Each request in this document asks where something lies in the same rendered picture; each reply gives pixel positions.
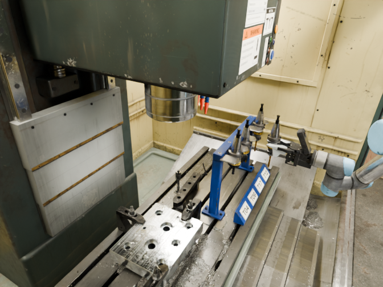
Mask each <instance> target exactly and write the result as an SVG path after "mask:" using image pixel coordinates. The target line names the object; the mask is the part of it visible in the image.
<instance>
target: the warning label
mask: <svg viewBox="0 0 383 287"><path fill-rule="evenodd" d="M262 27H263V25H259V26H255V27H251V28H247V29H245V30H243V40H242V49H241V59H240V65H239V75H240V74H241V73H242V72H244V71H246V70H247V69H249V68H251V67H252V66H254V65H256V64H257V63H258V55H259V47H260V40H261V35H262Z"/></svg>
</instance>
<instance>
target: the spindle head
mask: <svg viewBox="0 0 383 287"><path fill-rule="evenodd" d="M18 1H19V5H20V8H21V13H22V17H23V22H24V25H25V29H26V34H27V38H28V43H29V46H30V51H31V55H32V57H33V58H34V59H33V61H36V62H42V63H47V64H52V65H58V66H61V67H66V68H72V69H76V70H80V71H85V72H90V73H96V74H99V75H104V76H110V77H115V78H118V79H124V80H129V81H134V82H138V83H143V84H148V85H153V86H157V87H162V88H167V89H172V90H176V91H181V92H186V93H191V94H195V95H200V96H205V97H211V98H214V99H218V98H220V97H221V96H223V95H224V94H225V93H227V92H228V91H229V90H231V89H233V88H234V87H235V86H237V85H238V84H239V83H241V82H242V81H244V80H245V79H247V78H248V77H249V76H251V75H252V74H254V73H255V72H256V71H258V70H259V69H261V68H262V67H261V66H262V59H263V51H264V44H265V40H266V38H267V37H268V38H269V36H270V35H271V36H272V32H273V28H274V22H273V27H272V32H271V33H269V34H266V35H263V28H264V22H263V23H260V24H255V25H253V26H248V27H245V24H246V14H247V4H248V0H18ZM277 2H278V0H268V1H267V8H271V7H277ZM275 14H276V9H275ZM274 20H275V15H274ZM259 25H263V27H262V35H261V40H260V47H259V55H258V63H257V64H256V65H254V66H252V67H251V68H249V69H247V70H246V71H244V72H242V73H241V74H240V75H239V65H240V59H241V49H242V40H243V30H245V29H247V28H251V27H255V26H259ZM264 65H265V62H264ZM263 67H264V66H263Z"/></svg>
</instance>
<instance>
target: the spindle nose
mask: <svg viewBox="0 0 383 287"><path fill-rule="evenodd" d="M144 94H145V109H146V114H147V115H148V116H149V117H150V118H152V119H154V120H156V121H161V122H183V121H187V120H190V119H192V118H193V117H194V116H195V115H196V114H197V109H198V95H195V94H191V93H186V92H181V91H176V90H172V89H167V88H162V87H157V86H153V85H148V84H144Z"/></svg>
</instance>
